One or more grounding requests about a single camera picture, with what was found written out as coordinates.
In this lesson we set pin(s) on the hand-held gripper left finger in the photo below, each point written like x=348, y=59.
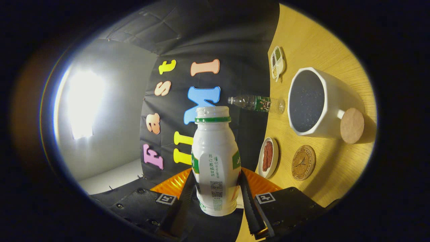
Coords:
x=185, y=205

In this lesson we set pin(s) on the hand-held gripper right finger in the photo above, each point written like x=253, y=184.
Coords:
x=248, y=205

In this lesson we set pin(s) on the white juice bottle green label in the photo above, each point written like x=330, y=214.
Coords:
x=215, y=148

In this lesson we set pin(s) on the round cork coaster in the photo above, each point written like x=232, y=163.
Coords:
x=304, y=163

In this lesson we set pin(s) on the clear plastic water bottle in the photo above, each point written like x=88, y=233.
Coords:
x=258, y=103

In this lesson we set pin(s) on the red meat patty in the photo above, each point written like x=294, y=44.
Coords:
x=269, y=149
x=266, y=163

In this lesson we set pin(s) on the grey round plate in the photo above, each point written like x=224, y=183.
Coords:
x=275, y=161

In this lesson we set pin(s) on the yellow soybeans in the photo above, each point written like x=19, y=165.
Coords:
x=275, y=72

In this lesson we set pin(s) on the white divided dish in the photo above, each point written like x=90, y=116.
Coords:
x=282, y=65

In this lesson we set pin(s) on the green mung beans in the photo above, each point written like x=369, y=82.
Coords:
x=277, y=53

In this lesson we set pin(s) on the black backdrop cloth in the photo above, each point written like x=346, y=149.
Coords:
x=208, y=33

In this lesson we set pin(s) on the wooden table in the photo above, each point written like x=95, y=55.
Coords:
x=315, y=43

